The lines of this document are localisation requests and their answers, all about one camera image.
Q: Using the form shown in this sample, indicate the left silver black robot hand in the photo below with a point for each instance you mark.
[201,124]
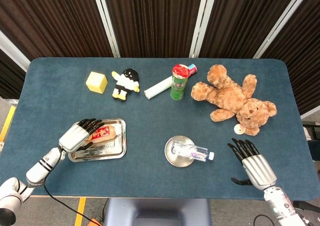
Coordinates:
[73,138]

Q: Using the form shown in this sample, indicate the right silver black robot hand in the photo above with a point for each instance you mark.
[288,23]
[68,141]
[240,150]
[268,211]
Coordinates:
[260,172]

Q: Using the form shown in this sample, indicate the brown drink bottle red label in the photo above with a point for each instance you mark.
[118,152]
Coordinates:
[103,133]

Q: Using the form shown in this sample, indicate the clear plastic water bottle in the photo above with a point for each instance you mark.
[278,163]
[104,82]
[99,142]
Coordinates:
[190,151]

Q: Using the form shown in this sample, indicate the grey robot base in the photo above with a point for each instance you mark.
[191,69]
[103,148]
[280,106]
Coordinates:
[155,211]

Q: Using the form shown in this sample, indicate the rectangular steel tray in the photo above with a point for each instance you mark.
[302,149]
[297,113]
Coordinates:
[107,152]

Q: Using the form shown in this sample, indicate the yellow foam cube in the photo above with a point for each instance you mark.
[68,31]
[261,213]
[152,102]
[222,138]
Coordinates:
[96,83]

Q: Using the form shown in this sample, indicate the black white plush doll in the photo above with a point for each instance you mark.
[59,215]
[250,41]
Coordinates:
[125,82]

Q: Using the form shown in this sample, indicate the blue felt table cover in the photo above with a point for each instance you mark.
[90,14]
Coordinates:
[150,115]

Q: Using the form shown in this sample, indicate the brown teddy bear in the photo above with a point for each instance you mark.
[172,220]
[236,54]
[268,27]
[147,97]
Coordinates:
[230,95]

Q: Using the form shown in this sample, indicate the round steel plate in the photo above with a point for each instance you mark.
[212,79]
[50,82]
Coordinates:
[178,162]

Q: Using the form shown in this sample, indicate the orange floor object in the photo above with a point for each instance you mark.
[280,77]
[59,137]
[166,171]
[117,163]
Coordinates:
[94,222]

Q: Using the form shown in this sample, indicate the white plastic wrap roll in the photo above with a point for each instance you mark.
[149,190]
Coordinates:
[157,88]

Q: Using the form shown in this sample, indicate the green chips can red lid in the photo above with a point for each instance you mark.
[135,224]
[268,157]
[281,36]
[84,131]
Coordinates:
[178,85]

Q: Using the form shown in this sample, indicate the brown folding partition screen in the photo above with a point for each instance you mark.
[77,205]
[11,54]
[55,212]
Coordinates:
[155,18]

